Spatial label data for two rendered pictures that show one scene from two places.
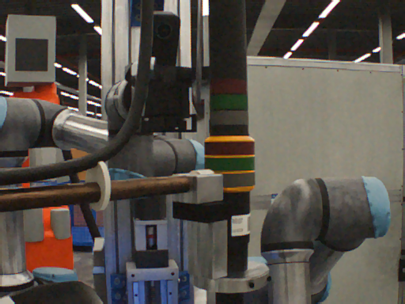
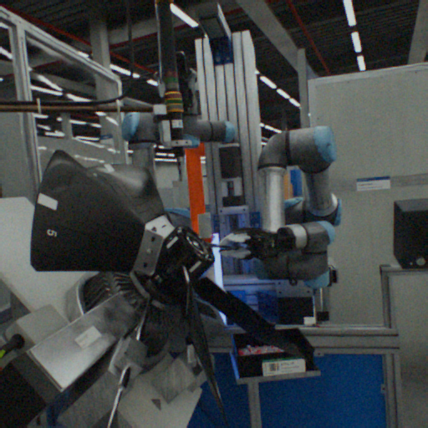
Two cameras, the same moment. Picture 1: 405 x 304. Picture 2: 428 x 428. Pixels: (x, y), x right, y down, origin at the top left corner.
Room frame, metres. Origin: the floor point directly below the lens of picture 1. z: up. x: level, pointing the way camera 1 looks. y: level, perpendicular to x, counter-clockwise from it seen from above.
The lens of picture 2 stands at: (-0.47, -0.45, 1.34)
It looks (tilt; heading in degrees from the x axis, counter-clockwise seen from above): 4 degrees down; 21
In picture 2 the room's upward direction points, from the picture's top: 5 degrees counter-clockwise
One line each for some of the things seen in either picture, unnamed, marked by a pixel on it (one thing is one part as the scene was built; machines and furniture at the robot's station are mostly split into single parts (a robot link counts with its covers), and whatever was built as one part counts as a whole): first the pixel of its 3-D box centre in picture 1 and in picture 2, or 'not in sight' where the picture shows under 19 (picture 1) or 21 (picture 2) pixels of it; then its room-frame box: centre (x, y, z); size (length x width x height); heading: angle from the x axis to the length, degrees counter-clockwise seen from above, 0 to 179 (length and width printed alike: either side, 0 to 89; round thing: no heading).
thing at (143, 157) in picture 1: (137, 163); (191, 131); (0.78, 0.08, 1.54); 0.11 x 0.08 x 0.11; 144
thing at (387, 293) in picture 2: not in sight; (387, 296); (0.84, -0.51, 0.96); 0.03 x 0.03 x 0.20; 9
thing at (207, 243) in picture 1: (222, 229); (171, 126); (0.40, -0.03, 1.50); 0.09 x 0.07 x 0.10; 134
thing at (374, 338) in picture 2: not in sight; (253, 338); (0.77, -0.09, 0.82); 0.90 x 0.04 x 0.08; 99
